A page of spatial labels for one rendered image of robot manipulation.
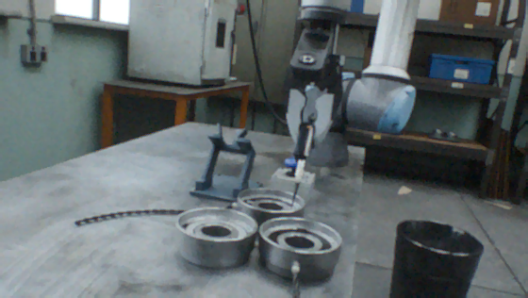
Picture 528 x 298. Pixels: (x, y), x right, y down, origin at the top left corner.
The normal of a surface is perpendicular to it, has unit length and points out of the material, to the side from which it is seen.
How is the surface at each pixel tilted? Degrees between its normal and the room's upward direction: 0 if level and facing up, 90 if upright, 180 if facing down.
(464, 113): 90
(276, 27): 90
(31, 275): 0
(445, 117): 90
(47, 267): 0
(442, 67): 90
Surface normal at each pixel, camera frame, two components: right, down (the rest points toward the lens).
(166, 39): -0.26, 0.19
